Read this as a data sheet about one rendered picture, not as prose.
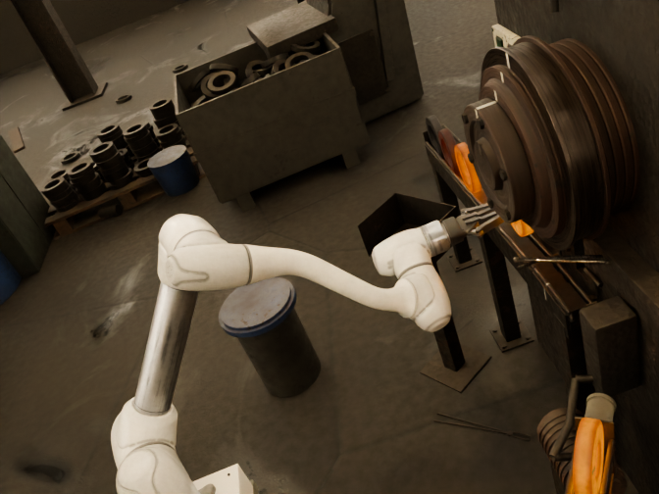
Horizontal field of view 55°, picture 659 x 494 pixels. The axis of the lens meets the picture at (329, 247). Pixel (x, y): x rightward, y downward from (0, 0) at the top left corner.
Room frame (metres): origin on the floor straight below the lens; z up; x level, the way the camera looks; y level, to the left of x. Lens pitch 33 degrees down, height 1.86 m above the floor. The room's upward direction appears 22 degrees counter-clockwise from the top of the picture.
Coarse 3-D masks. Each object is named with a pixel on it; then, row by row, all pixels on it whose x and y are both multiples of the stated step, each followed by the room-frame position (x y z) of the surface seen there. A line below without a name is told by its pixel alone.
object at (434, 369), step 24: (384, 216) 1.85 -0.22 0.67; (408, 216) 1.86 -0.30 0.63; (432, 216) 1.76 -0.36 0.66; (456, 216) 1.67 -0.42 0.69; (432, 264) 1.58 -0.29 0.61; (456, 336) 1.69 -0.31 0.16; (432, 360) 1.77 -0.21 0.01; (456, 360) 1.68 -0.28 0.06; (480, 360) 1.68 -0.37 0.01; (456, 384) 1.61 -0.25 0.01
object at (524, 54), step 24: (504, 48) 1.22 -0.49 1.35; (528, 48) 1.19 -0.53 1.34; (528, 72) 1.10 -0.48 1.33; (552, 72) 1.09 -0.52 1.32; (552, 96) 1.05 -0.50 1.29; (576, 96) 1.04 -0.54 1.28; (552, 120) 1.01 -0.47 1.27; (576, 120) 1.01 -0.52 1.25; (576, 144) 0.99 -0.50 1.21; (576, 168) 0.97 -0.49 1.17; (600, 168) 0.97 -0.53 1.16; (576, 192) 0.96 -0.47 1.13; (600, 192) 0.96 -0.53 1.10; (576, 216) 0.96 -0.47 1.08; (600, 216) 0.98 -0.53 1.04; (552, 240) 1.10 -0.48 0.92; (576, 240) 1.04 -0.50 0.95
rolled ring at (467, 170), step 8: (464, 144) 1.91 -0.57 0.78; (456, 152) 1.96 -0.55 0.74; (464, 152) 1.88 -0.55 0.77; (456, 160) 1.99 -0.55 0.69; (464, 160) 1.86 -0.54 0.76; (464, 168) 1.96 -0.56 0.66; (472, 168) 1.83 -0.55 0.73; (464, 176) 1.94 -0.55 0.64; (472, 176) 1.82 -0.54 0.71; (472, 184) 1.82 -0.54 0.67; (480, 184) 1.82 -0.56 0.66
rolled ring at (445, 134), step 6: (438, 132) 2.14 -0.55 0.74; (444, 132) 2.08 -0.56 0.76; (450, 132) 2.07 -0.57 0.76; (444, 138) 2.06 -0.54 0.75; (450, 138) 2.05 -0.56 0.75; (444, 144) 2.15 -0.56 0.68; (450, 144) 2.03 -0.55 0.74; (444, 150) 2.15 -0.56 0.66; (450, 150) 2.02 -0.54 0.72; (444, 156) 2.15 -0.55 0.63; (450, 156) 2.02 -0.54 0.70; (450, 162) 2.12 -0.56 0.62; (456, 162) 2.00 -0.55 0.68; (456, 168) 2.01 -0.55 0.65
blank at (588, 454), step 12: (588, 420) 0.74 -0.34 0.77; (600, 420) 0.75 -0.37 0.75; (588, 432) 0.71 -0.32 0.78; (600, 432) 0.74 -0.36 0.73; (576, 444) 0.70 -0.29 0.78; (588, 444) 0.69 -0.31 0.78; (600, 444) 0.73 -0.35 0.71; (576, 456) 0.68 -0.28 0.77; (588, 456) 0.67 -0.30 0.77; (600, 456) 0.72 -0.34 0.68; (576, 468) 0.67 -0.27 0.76; (588, 468) 0.66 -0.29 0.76; (600, 468) 0.71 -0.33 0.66; (576, 480) 0.66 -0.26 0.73; (588, 480) 0.65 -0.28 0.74; (600, 480) 0.70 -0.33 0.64; (576, 492) 0.66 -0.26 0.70; (588, 492) 0.64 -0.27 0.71
